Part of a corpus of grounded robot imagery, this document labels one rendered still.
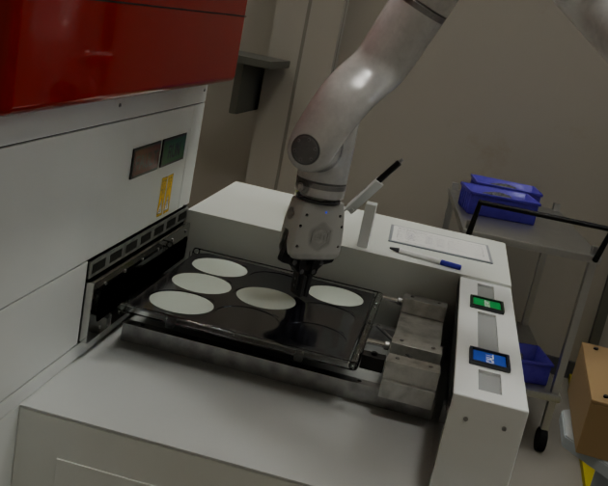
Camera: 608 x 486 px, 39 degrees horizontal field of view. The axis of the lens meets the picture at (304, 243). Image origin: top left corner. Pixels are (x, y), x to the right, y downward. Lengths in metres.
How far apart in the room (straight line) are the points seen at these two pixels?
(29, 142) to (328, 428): 0.56
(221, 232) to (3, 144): 0.76
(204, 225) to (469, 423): 0.76
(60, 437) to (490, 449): 0.55
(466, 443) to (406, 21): 0.62
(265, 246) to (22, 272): 0.67
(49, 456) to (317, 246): 0.54
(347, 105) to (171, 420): 0.52
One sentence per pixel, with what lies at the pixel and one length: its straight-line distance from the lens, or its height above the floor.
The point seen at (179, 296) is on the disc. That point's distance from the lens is 1.39.
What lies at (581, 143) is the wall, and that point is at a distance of 3.94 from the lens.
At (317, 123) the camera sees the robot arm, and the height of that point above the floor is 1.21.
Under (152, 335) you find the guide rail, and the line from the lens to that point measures 1.38.
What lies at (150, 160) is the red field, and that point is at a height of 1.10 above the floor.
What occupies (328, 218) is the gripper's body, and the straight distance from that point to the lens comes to 1.43.
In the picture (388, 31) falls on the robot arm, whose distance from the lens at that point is 1.35.
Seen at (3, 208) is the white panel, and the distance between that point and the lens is 1.01.
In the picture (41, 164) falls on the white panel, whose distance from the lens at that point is 1.07.
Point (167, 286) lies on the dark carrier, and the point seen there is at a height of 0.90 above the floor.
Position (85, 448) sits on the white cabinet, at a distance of 1.17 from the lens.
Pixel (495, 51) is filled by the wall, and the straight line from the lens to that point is 3.91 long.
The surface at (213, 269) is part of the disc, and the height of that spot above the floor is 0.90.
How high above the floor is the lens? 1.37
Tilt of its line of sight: 15 degrees down
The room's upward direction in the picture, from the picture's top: 11 degrees clockwise
